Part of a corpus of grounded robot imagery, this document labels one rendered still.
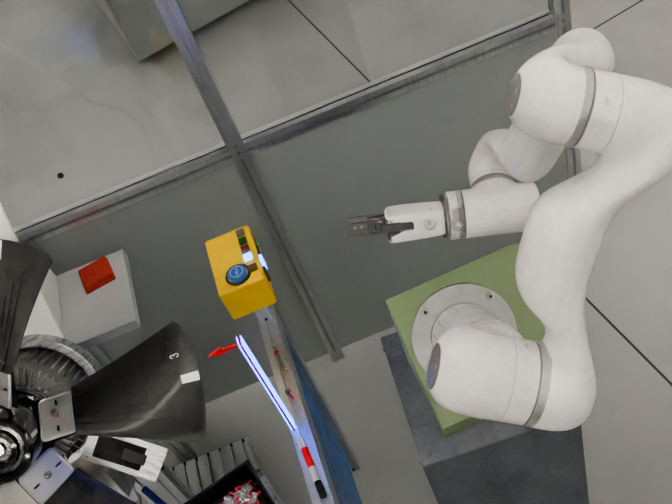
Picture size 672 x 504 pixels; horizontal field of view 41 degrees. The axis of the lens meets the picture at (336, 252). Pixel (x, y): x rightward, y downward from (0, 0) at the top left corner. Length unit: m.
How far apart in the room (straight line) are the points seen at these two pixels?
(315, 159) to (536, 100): 1.26
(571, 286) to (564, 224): 0.09
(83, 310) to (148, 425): 0.70
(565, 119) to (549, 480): 0.96
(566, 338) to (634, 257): 1.84
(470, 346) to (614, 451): 1.50
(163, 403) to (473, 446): 0.56
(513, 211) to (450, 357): 0.39
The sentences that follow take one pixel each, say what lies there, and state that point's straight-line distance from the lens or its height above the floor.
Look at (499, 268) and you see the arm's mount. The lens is 1.65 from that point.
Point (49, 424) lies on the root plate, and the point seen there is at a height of 1.19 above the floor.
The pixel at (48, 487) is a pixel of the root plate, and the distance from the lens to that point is 1.74.
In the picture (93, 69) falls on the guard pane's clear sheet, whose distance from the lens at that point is 2.06.
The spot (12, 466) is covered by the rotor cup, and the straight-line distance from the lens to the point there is 1.69.
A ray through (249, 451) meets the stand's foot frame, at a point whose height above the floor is 0.08.
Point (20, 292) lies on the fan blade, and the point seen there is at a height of 1.38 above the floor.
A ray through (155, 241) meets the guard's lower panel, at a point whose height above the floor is 0.81.
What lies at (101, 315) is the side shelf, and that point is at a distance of 2.24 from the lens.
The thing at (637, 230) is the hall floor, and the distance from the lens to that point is 3.12.
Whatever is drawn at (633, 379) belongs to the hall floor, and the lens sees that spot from 2.81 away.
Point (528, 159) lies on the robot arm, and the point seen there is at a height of 1.41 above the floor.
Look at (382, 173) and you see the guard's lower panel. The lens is 2.42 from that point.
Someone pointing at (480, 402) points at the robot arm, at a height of 1.36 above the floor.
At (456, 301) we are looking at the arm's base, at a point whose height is 1.12.
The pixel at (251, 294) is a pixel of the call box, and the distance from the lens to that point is 1.86.
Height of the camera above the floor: 2.45
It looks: 49 degrees down
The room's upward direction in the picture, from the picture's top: 23 degrees counter-clockwise
